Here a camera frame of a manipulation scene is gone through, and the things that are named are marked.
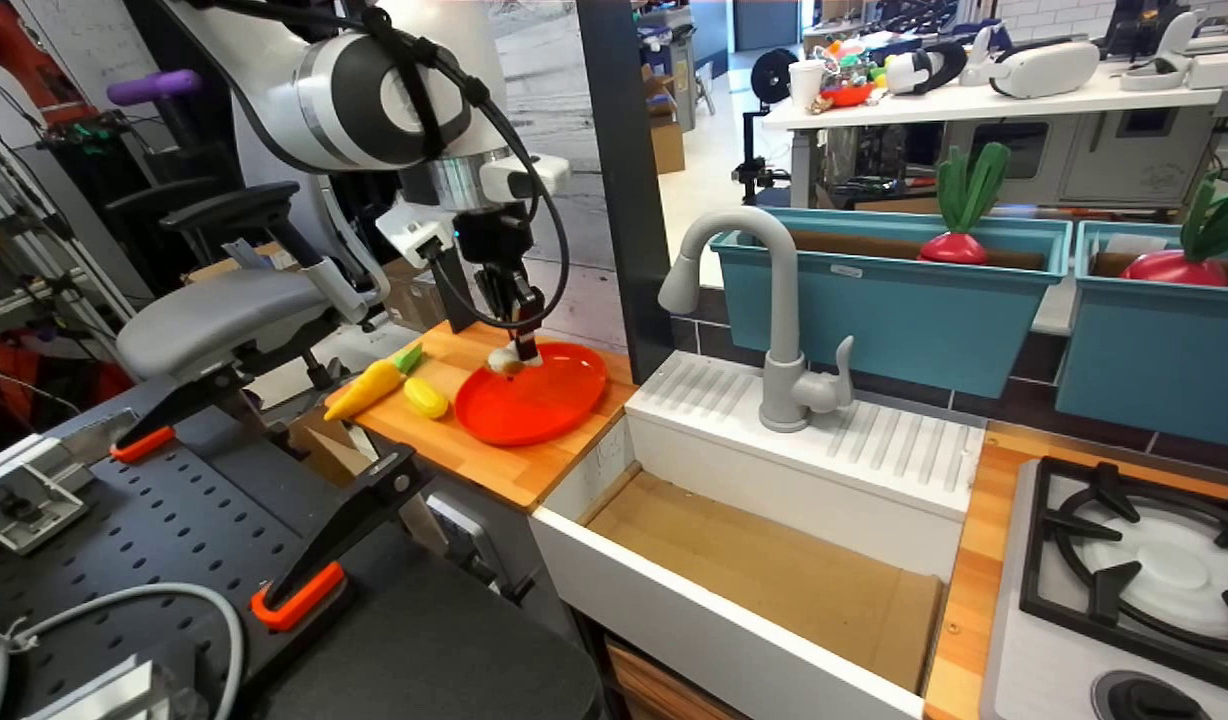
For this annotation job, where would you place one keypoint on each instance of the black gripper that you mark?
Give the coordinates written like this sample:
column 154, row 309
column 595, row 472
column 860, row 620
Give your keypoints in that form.
column 495, row 244

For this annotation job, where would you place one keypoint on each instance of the grey tap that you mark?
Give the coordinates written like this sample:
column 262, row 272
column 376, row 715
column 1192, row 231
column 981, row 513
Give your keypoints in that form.
column 792, row 394

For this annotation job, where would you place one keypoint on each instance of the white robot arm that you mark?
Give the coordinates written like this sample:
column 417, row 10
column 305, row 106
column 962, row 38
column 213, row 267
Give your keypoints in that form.
column 413, row 91

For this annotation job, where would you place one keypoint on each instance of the red plate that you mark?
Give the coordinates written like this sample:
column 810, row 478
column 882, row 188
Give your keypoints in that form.
column 537, row 403

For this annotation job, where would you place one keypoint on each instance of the wooden counter board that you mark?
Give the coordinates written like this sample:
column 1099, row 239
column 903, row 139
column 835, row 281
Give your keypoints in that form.
column 512, row 472

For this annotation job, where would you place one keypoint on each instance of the yellow toy carrot green top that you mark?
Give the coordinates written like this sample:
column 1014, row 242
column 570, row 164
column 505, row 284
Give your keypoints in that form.
column 374, row 387

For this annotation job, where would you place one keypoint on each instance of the grey office chair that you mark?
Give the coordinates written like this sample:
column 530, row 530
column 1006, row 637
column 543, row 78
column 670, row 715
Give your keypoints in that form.
column 278, row 301

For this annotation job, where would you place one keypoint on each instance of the white sink basin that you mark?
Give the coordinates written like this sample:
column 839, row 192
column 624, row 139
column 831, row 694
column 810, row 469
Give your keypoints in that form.
column 786, row 572

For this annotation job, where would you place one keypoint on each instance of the far black orange clamp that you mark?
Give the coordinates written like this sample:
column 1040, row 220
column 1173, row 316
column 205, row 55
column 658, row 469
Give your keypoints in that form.
column 156, row 424

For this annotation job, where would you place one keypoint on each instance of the left teal planter box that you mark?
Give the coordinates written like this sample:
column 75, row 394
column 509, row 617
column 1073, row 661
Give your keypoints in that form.
column 921, row 322

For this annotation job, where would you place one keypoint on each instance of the teal planter box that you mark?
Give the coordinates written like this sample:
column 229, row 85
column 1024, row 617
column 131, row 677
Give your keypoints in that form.
column 921, row 322
column 1144, row 354

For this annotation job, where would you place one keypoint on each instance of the left toy radish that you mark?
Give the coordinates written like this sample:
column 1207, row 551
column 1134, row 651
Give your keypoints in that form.
column 966, row 188

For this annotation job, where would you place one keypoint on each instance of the toy radish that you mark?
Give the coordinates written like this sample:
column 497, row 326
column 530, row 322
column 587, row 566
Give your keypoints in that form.
column 1197, row 257
column 966, row 188

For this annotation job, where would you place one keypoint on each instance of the white background table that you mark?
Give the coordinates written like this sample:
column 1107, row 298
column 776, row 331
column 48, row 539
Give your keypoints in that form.
column 996, row 96

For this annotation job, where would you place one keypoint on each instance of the right teal planter box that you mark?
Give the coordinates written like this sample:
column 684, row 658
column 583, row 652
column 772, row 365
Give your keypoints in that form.
column 1144, row 354

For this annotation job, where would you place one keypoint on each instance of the gas stove top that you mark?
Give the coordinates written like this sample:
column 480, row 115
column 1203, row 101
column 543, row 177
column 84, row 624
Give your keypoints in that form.
column 1114, row 599

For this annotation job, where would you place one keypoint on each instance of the right toy radish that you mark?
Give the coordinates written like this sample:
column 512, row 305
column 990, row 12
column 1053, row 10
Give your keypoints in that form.
column 1197, row 257

